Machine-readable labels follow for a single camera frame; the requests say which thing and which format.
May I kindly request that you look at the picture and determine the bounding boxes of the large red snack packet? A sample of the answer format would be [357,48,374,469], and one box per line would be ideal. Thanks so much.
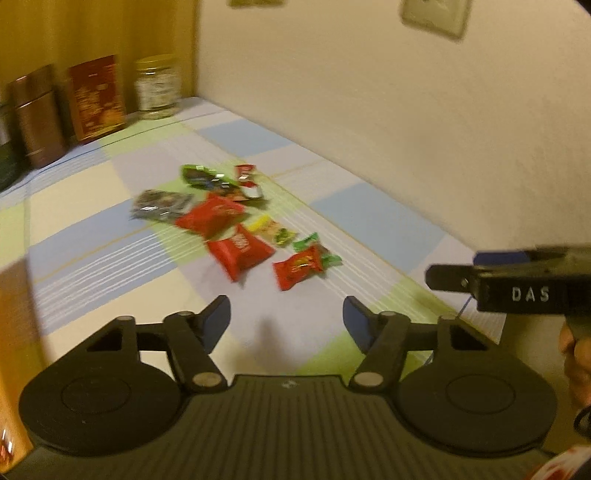
[174,193,246,239]

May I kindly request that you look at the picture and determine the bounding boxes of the wooden panel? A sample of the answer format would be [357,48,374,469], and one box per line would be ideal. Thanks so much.
[0,0,200,139]

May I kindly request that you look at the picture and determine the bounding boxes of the clear black snack packet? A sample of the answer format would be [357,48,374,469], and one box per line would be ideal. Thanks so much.
[129,188,195,223]

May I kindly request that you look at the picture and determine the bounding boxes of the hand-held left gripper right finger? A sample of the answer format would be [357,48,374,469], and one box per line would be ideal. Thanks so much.
[342,295,502,393]

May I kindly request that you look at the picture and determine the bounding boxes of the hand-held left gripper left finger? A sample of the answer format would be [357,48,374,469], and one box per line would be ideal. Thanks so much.
[85,295,230,393]

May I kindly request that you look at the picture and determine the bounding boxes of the red gift box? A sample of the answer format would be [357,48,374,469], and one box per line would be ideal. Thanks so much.
[66,54,128,142]

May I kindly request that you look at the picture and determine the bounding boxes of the small red candy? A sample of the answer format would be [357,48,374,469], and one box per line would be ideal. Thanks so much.
[235,163,258,188]

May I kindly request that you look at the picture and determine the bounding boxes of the checked tablecloth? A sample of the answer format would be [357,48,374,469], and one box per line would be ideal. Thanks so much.
[0,95,505,467]

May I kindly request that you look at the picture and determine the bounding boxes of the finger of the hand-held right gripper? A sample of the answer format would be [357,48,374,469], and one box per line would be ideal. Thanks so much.
[475,244,591,267]
[425,264,477,294]

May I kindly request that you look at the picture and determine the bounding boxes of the clear plastic jar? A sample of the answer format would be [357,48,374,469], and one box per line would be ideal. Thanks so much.
[133,54,182,120]

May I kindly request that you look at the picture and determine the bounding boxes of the red snack packet green end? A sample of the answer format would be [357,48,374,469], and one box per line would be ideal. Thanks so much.
[272,244,343,291]

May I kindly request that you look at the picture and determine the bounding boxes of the green candy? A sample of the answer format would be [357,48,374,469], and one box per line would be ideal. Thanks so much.
[293,232,321,253]

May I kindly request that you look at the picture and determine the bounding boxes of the person's right hand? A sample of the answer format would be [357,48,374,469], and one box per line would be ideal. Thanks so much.
[558,323,591,408]

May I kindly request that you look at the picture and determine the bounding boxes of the large beige wall socket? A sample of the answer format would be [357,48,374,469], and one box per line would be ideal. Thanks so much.
[400,0,472,38]

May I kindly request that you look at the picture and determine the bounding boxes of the brown metal canister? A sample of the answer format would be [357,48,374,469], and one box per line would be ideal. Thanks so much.
[10,64,66,169]

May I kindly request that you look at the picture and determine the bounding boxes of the yellow candy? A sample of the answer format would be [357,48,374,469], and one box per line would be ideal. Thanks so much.
[248,215,296,245]

